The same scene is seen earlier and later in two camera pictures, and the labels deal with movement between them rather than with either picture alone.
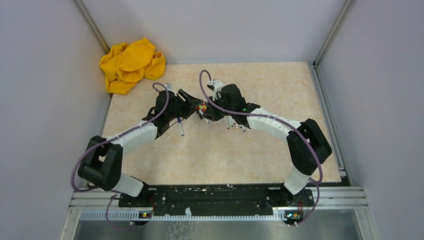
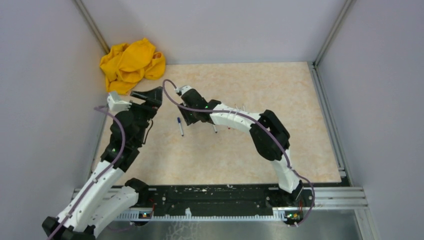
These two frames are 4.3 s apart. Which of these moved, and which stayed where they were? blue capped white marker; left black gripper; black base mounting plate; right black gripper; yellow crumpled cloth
Moved: left black gripper; right black gripper
Stayed: blue capped white marker; yellow crumpled cloth; black base mounting plate
